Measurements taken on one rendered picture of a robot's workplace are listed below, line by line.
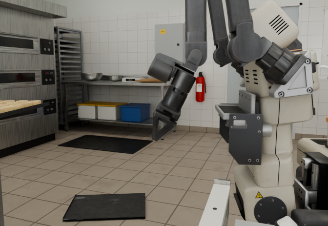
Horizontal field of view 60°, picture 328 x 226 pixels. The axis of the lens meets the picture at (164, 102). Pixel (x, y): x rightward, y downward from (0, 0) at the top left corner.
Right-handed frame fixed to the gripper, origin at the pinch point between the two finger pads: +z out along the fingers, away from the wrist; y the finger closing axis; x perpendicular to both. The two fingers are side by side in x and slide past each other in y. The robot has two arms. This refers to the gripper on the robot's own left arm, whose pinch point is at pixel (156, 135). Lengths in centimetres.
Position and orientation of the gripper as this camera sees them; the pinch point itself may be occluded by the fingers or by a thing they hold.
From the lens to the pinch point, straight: 81.2
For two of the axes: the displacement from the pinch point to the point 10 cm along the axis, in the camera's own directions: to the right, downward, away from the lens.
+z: -4.4, 8.9, 1.5
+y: -0.8, 1.3, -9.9
